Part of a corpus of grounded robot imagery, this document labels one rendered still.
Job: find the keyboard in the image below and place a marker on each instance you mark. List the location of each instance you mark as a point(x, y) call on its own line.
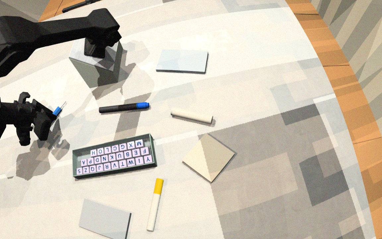
point(113, 157)

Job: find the black marker with blue cap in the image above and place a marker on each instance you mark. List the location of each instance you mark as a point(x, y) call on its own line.
point(117, 108)

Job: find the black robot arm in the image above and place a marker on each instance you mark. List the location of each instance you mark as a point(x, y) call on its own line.
point(19, 38)

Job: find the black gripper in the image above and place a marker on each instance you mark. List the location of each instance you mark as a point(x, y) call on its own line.
point(36, 113)

